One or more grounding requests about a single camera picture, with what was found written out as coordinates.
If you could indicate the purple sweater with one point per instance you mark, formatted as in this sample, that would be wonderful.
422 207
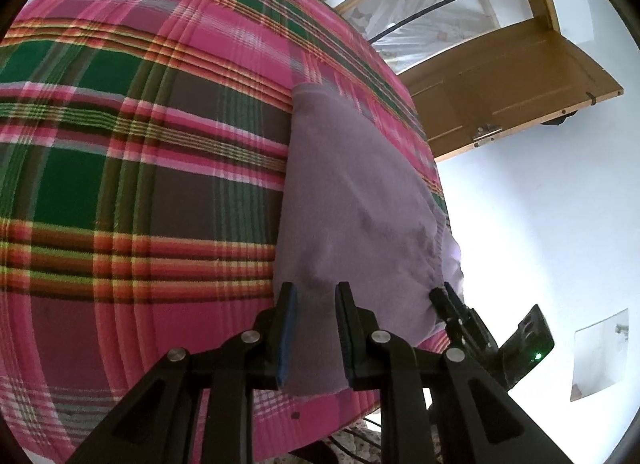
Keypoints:
350 194

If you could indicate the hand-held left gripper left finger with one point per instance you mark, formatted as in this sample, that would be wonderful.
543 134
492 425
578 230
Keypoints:
287 334

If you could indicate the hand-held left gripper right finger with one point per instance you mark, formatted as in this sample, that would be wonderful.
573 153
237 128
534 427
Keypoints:
345 334

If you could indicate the pink green plaid blanket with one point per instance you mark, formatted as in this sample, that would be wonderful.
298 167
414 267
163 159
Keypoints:
125 169

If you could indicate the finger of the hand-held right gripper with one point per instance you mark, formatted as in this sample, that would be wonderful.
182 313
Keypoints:
454 296
440 306

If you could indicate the wooden door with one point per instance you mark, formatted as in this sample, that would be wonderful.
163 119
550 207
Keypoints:
500 89

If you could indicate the translucent wall panel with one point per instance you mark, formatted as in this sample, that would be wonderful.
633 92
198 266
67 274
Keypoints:
597 359

